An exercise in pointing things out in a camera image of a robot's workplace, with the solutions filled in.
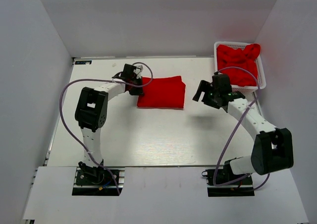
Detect red t-shirt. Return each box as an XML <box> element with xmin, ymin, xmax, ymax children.
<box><xmin>137</xmin><ymin>75</ymin><xmax>186</xmax><ymax>110</ymax></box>

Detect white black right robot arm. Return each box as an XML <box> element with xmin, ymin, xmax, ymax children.
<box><xmin>193</xmin><ymin>73</ymin><xmax>294</xmax><ymax>187</ymax></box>

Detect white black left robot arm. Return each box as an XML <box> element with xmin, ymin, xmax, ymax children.
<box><xmin>75</xmin><ymin>62</ymin><xmax>144</xmax><ymax>183</ymax></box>

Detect red t-shirts in basket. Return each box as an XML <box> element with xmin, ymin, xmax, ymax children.
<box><xmin>216</xmin><ymin>44</ymin><xmax>261</xmax><ymax>87</ymax></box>

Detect white plastic basket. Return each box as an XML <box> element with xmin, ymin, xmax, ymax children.
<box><xmin>214</xmin><ymin>41</ymin><xmax>266</xmax><ymax>93</ymax></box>

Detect blue label sticker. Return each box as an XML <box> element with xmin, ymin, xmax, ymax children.
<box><xmin>75</xmin><ymin>60</ymin><xmax>92</xmax><ymax>65</ymax></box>

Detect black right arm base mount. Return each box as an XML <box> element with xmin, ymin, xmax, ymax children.
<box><xmin>201</xmin><ymin>168</ymin><xmax>255</xmax><ymax>197</ymax></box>

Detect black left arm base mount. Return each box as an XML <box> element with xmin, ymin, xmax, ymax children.
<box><xmin>72</xmin><ymin>167</ymin><xmax>119</xmax><ymax>197</ymax></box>

